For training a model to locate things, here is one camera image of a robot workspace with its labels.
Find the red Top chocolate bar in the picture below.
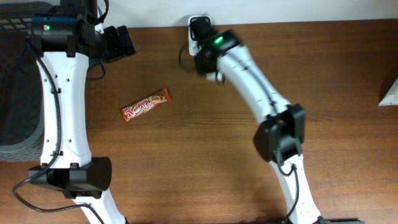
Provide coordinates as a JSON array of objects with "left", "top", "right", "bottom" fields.
[{"left": 121, "top": 88, "right": 172, "bottom": 123}]

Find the white tube with brown cap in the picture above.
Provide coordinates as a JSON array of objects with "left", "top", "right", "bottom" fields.
[{"left": 378, "top": 79, "right": 397, "bottom": 106}]

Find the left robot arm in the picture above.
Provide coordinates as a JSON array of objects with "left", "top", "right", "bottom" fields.
[{"left": 27, "top": 1, "right": 135, "bottom": 223}]

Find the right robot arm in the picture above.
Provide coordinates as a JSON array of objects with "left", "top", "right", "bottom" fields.
[{"left": 188, "top": 16, "right": 329, "bottom": 224}]

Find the white barcode scanner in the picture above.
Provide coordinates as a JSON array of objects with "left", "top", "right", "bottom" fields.
[{"left": 188, "top": 15, "right": 213, "bottom": 56}]

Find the grey plastic mesh basket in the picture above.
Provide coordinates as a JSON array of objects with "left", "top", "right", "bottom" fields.
[{"left": 1, "top": 1, "right": 52, "bottom": 162}]

